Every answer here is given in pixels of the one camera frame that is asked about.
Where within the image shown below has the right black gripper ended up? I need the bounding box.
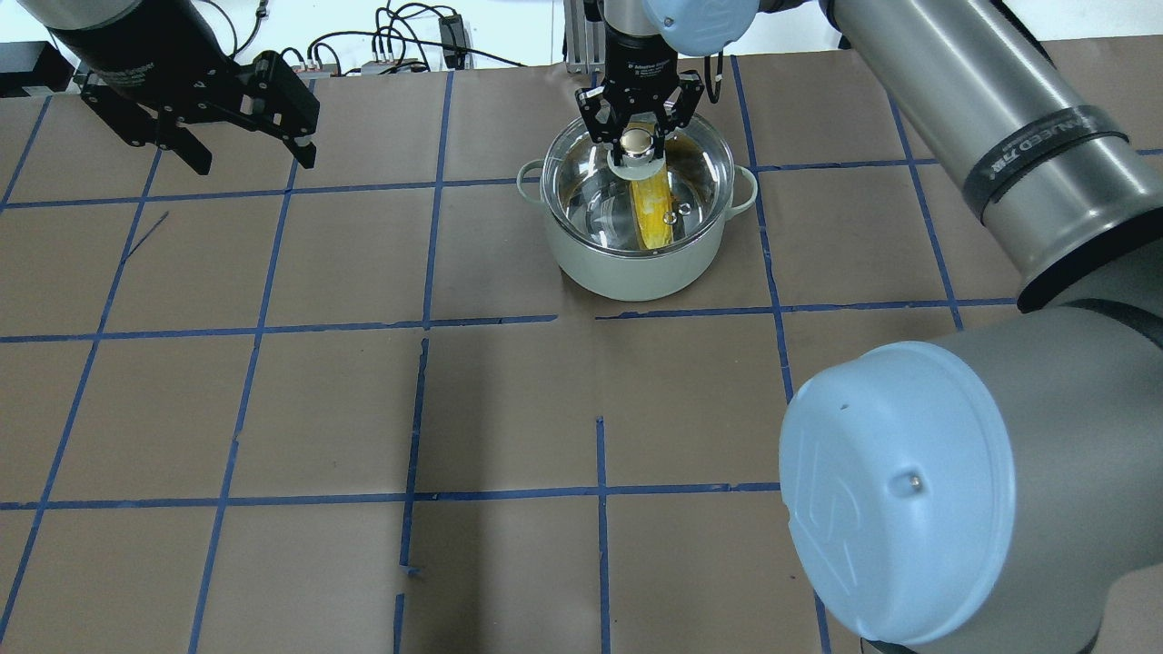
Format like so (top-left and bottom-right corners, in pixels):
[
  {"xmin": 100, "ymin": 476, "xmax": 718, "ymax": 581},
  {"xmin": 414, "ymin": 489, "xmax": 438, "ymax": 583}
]
[{"xmin": 576, "ymin": 31, "xmax": 702, "ymax": 145}]

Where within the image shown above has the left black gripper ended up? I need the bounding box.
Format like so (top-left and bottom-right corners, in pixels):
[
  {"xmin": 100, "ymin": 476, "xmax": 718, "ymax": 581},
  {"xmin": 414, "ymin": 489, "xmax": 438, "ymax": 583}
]
[{"xmin": 76, "ymin": 41, "xmax": 321, "ymax": 175}]

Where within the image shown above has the yellow corn cob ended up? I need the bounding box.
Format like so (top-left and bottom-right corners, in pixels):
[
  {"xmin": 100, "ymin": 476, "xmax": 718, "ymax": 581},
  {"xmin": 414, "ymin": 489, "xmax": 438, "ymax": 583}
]
[{"xmin": 629, "ymin": 168, "xmax": 675, "ymax": 250}]

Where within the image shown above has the glass pot lid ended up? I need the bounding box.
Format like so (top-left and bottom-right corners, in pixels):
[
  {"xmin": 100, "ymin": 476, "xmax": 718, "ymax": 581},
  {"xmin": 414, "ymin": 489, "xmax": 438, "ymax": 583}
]
[{"xmin": 538, "ymin": 115, "xmax": 756, "ymax": 258}]

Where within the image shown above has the pale green cooking pot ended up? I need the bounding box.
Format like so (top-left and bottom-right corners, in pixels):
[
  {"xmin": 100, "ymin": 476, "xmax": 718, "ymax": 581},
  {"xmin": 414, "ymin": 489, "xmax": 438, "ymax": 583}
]
[{"xmin": 516, "ymin": 114, "xmax": 759, "ymax": 303}]

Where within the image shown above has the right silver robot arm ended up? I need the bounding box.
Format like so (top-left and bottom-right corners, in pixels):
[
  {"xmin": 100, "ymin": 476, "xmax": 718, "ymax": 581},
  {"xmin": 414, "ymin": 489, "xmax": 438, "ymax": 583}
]
[{"xmin": 561, "ymin": 54, "xmax": 1020, "ymax": 653}]

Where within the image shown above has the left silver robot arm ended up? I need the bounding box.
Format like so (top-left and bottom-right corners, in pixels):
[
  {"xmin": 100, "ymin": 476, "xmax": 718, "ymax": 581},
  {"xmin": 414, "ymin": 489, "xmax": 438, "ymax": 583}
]
[{"xmin": 24, "ymin": 1, "xmax": 321, "ymax": 175}]

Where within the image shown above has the small circuit board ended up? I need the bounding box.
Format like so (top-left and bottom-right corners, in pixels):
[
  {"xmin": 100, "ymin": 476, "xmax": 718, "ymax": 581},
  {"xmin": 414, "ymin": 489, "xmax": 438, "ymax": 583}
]
[
  {"xmin": 358, "ymin": 57, "xmax": 431, "ymax": 77},
  {"xmin": 273, "ymin": 57, "xmax": 342, "ymax": 83}
]

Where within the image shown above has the black power adapter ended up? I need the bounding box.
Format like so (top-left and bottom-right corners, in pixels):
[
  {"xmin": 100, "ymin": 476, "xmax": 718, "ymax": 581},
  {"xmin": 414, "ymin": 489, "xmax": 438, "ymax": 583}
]
[{"xmin": 438, "ymin": 13, "xmax": 470, "ymax": 70}]

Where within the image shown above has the aluminium frame post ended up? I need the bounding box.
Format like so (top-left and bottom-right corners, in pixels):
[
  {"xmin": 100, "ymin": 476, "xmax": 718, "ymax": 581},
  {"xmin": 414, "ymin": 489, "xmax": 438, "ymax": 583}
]
[{"xmin": 563, "ymin": 0, "xmax": 606, "ymax": 74}]

